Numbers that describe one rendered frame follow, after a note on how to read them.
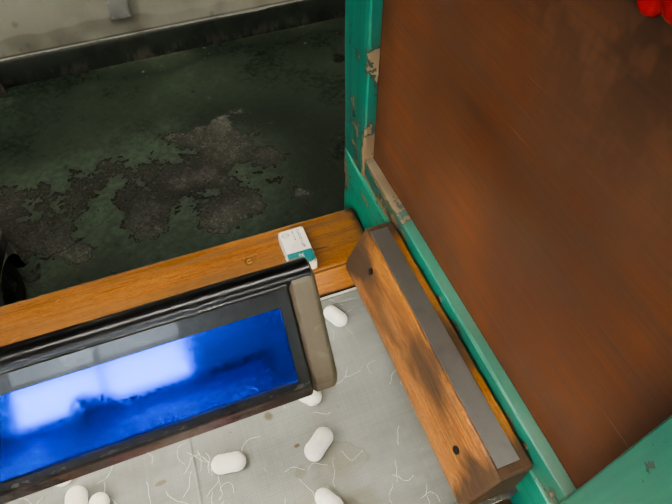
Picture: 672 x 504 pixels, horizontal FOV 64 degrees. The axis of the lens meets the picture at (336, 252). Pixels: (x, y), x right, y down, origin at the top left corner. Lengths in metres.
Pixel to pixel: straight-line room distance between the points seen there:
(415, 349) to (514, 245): 0.17
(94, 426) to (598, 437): 0.33
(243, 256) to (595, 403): 0.47
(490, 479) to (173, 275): 0.45
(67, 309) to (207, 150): 1.40
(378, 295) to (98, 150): 1.72
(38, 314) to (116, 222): 1.18
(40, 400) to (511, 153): 0.33
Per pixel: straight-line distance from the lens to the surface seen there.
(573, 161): 0.36
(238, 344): 0.29
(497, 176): 0.44
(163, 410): 0.30
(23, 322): 0.77
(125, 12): 2.51
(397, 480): 0.62
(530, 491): 0.56
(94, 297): 0.75
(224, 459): 0.61
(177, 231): 1.83
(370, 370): 0.66
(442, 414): 0.54
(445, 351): 0.54
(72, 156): 2.23
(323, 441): 0.61
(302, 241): 0.71
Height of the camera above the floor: 1.33
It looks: 52 degrees down
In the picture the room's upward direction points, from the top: 1 degrees counter-clockwise
